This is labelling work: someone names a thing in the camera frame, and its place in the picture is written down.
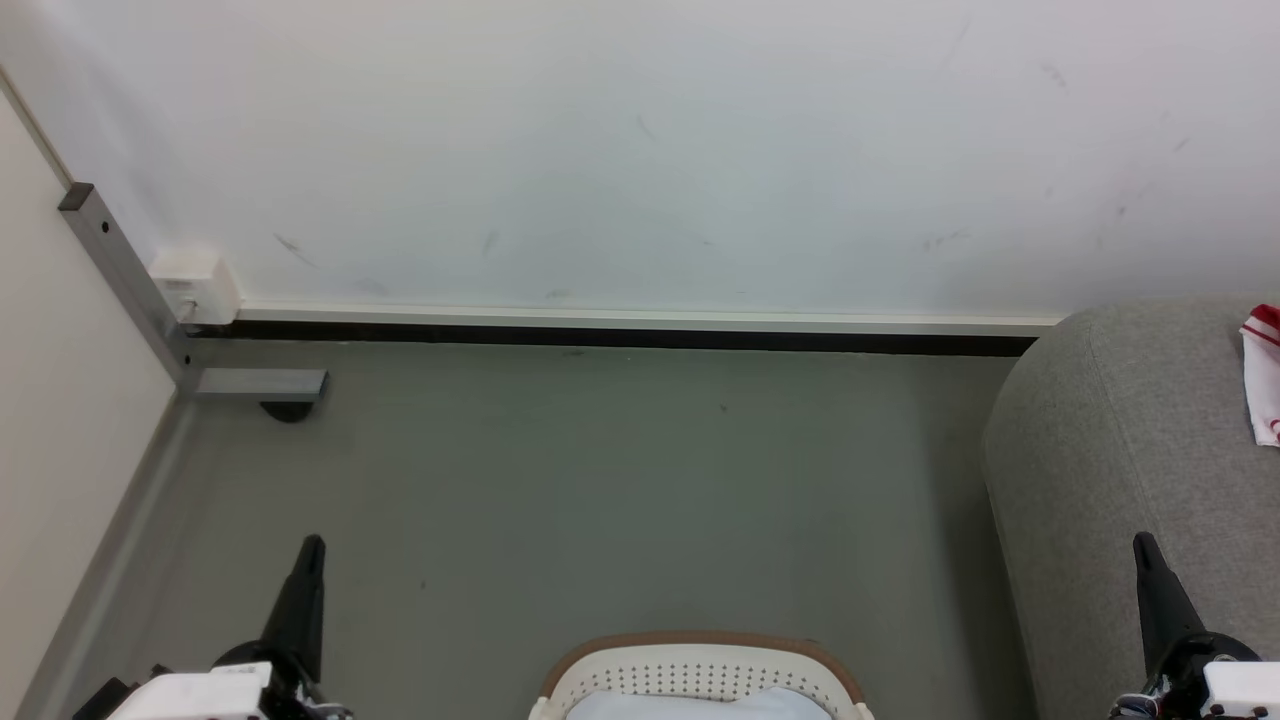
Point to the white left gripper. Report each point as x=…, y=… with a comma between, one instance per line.
x=190, y=695

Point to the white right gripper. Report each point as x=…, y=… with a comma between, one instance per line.
x=1235, y=690

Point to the red garment with white stripes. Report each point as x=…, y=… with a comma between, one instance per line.
x=1265, y=390

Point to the white perforated basket brown rim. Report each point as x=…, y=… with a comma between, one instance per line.
x=700, y=670

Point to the light blue clothing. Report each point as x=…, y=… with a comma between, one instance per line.
x=700, y=705

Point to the grey fabric sofa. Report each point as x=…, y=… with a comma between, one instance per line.
x=1120, y=480

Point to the black round foot pad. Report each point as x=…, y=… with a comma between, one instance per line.
x=288, y=411

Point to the grey metal foot bar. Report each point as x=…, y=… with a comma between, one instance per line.
x=260, y=385

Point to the beige partition panel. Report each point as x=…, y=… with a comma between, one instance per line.
x=70, y=400

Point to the white and black skirting strip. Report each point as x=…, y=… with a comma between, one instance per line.
x=640, y=332

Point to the grey metal floor rail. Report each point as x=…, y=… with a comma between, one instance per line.
x=110, y=560

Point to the white wall socket box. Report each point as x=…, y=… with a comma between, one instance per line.
x=195, y=283

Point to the grey metal frame post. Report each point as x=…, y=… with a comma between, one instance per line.
x=125, y=270

